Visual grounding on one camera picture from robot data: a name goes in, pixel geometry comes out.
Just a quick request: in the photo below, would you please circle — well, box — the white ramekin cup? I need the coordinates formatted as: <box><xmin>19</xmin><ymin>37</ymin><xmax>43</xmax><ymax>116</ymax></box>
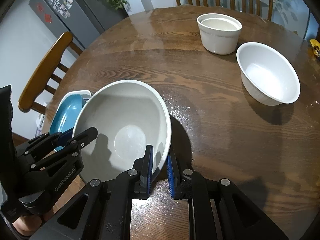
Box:
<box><xmin>196</xmin><ymin>13</ymin><xmax>242</xmax><ymax>55</ymax></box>

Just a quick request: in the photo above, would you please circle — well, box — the yellow snack bag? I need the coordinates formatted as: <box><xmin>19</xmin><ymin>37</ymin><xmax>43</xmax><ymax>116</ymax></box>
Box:
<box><xmin>310</xmin><ymin>39</ymin><xmax>320</xmax><ymax>60</ymax></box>

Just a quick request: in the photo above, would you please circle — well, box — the grey refrigerator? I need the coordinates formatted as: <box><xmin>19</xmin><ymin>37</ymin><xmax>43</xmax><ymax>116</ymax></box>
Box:
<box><xmin>29</xmin><ymin>0</ymin><xmax>128</xmax><ymax>50</ymax></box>

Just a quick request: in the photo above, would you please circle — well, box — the large grey-white bowl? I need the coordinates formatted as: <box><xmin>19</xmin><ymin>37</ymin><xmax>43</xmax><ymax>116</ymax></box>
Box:
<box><xmin>73</xmin><ymin>80</ymin><xmax>172</xmax><ymax>183</ymax></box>

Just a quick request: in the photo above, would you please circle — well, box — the blue patterned square plate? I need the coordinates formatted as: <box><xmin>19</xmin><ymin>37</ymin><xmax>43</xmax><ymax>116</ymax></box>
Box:
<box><xmin>49</xmin><ymin>89</ymin><xmax>92</xmax><ymax>134</ymax></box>

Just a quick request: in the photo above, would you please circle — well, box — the small white bowl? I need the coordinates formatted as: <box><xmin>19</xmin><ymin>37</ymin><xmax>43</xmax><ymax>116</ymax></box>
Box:
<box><xmin>236</xmin><ymin>42</ymin><xmax>300</xmax><ymax>106</ymax></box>

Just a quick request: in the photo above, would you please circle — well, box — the person's left hand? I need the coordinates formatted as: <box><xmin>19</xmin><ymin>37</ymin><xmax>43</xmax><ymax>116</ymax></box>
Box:
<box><xmin>12</xmin><ymin>215</ymin><xmax>42</xmax><ymax>236</ymax></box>

